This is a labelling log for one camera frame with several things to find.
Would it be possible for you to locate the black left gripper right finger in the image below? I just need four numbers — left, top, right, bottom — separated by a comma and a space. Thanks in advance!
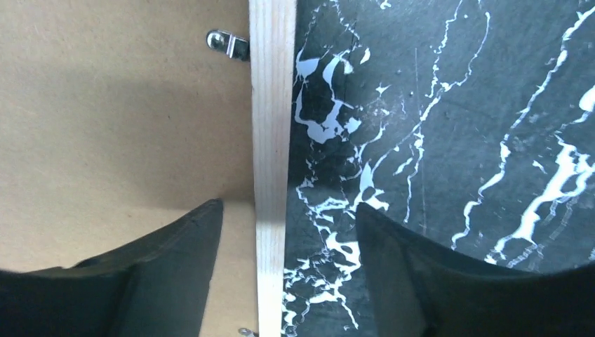
356, 204, 594, 336

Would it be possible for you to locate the black picture frame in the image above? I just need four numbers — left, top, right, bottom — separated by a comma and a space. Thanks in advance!
1, 1, 297, 336

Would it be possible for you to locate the metal frame retaining clip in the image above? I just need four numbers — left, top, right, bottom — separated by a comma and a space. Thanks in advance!
206, 29, 250, 62

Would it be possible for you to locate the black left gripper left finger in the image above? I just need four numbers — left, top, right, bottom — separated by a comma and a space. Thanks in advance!
1, 199, 224, 336

